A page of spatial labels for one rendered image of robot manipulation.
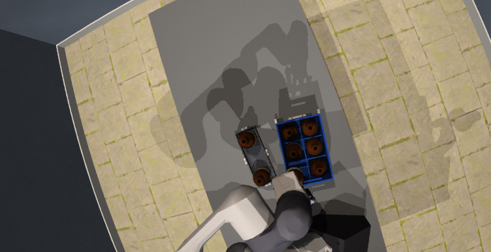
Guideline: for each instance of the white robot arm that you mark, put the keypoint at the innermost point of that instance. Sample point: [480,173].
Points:
[263,231]

